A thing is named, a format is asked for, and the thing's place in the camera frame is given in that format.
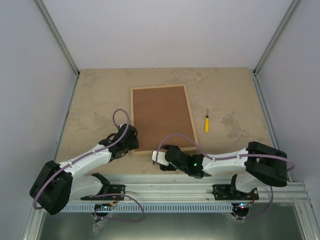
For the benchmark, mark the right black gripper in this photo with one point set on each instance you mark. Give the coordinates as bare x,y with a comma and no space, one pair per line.
167,147

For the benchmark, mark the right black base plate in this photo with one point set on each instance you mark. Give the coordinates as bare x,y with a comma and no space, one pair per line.
228,192

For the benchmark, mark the grey slotted cable duct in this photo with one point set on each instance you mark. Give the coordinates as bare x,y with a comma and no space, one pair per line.
130,207

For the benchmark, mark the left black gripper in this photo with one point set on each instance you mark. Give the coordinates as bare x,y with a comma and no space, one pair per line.
135,144

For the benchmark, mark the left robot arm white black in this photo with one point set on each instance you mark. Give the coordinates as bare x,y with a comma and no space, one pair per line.
59,183

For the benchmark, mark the aluminium corner post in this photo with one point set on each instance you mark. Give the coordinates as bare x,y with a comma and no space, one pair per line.
294,5
56,35

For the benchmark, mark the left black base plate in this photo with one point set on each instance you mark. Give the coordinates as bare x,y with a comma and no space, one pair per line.
115,190

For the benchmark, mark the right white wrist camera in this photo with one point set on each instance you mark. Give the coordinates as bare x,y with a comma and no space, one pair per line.
158,158

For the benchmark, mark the wooden photo frame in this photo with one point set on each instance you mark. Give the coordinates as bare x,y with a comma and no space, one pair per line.
161,110

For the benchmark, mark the left aluminium corner post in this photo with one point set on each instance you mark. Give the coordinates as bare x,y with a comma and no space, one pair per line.
56,35

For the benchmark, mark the right aluminium corner post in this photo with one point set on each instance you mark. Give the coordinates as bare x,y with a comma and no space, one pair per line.
294,5

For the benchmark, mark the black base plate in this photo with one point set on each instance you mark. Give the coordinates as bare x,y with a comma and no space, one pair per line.
228,192
115,190

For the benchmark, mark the aluminium rail base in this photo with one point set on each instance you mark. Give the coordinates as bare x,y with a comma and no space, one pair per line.
179,188

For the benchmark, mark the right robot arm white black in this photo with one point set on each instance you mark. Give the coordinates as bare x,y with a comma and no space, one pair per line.
257,165

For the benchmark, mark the yellow handled screwdriver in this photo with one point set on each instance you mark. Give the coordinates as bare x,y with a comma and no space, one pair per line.
207,122

